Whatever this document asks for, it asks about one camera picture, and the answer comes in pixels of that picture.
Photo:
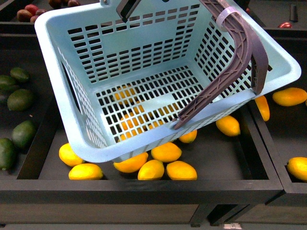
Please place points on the light blue plastic basket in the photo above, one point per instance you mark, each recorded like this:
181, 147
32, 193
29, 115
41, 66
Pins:
121, 72

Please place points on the brown basket handle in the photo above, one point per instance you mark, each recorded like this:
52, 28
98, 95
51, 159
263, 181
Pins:
248, 48

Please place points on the yellow mango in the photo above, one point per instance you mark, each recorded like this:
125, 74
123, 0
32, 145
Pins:
180, 170
297, 167
263, 107
133, 164
168, 152
229, 126
151, 170
290, 96
67, 155
86, 171

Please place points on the green avocado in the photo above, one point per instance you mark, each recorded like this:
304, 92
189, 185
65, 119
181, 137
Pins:
20, 100
8, 154
23, 134
20, 74
8, 83

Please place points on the white zip tie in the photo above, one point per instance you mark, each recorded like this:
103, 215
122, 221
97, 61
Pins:
224, 14

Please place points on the black fruit display tray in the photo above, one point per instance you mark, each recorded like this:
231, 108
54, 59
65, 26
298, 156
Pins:
234, 175

